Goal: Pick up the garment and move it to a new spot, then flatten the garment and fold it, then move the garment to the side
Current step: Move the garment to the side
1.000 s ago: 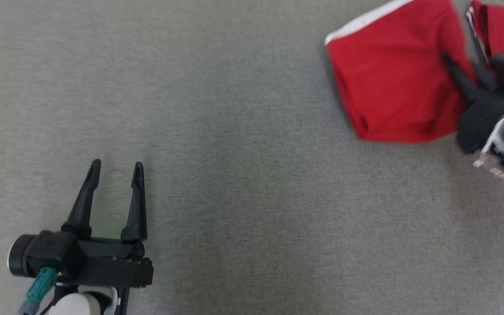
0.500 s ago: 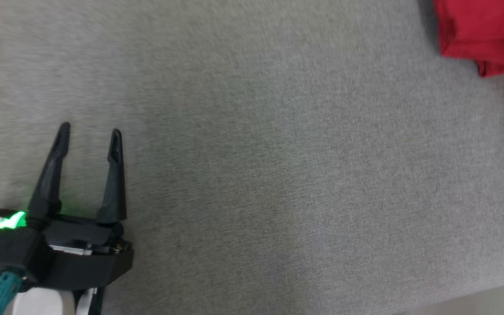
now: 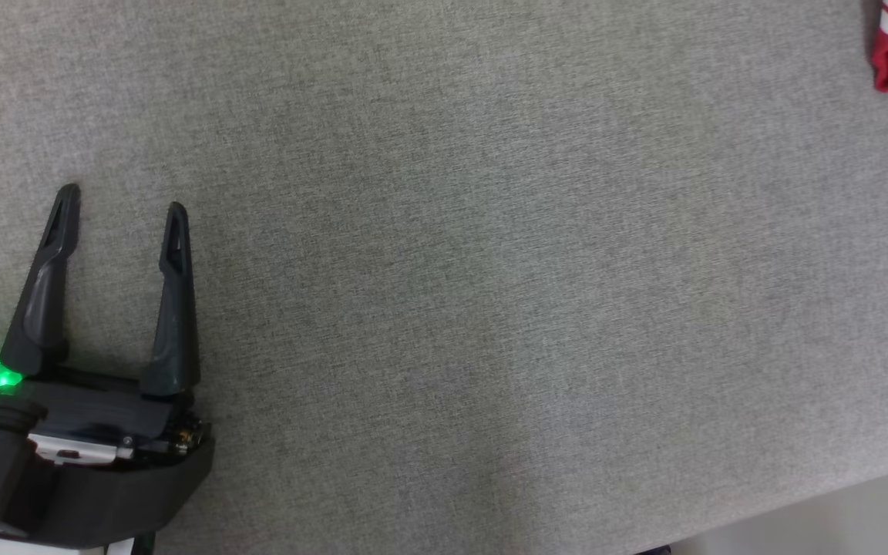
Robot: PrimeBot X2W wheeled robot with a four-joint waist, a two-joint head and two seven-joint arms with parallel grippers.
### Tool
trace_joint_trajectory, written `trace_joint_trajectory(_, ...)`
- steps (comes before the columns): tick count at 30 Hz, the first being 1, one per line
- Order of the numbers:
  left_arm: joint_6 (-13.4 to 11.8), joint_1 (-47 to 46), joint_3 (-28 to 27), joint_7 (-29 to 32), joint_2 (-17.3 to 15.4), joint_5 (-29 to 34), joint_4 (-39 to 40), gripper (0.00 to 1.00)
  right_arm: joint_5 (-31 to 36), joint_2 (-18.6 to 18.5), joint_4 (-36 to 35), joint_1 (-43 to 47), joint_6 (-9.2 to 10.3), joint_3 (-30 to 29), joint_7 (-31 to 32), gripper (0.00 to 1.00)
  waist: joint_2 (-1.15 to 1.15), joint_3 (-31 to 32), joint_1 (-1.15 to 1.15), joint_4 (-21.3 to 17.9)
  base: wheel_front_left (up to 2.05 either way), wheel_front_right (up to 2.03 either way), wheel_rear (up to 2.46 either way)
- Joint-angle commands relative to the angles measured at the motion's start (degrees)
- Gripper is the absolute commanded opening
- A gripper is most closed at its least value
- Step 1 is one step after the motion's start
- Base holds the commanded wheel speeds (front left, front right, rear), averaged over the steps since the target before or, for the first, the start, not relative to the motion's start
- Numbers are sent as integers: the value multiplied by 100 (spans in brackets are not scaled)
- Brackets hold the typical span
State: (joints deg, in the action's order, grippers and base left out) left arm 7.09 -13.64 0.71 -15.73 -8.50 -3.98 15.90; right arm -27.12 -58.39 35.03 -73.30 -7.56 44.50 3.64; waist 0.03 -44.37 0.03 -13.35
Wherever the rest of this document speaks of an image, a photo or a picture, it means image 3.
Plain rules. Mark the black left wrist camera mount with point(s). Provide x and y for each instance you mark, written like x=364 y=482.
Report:
x=120 y=493

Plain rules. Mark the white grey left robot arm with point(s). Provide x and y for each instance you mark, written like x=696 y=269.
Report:
x=28 y=549

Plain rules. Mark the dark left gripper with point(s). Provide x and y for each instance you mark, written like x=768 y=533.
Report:
x=97 y=412

